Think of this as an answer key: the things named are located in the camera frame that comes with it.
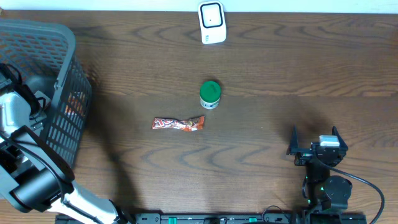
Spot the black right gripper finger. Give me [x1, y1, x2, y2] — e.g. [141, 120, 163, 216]
[332, 126, 348, 148]
[288, 126, 299, 150]

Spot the green lid white jar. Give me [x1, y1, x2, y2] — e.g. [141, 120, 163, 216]
[200, 81, 221, 110]

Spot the orange red candy wrapper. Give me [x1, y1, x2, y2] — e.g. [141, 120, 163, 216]
[151, 116, 205, 132]

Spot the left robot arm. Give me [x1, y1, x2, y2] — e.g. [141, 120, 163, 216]
[1, 63, 135, 223]

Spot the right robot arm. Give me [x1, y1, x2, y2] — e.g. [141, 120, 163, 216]
[287, 127, 352, 223]

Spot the white barcode scanner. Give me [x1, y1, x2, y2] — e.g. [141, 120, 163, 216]
[198, 1, 227, 45]

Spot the orange snack packet in basket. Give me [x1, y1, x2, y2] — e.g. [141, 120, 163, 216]
[64, 92, 86, 118]

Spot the grey plastic mesh basket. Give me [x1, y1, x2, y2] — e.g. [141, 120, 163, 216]
[1, 19, 92, 167]

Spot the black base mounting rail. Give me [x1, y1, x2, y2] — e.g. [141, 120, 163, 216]
[55, 212, 368, 224]

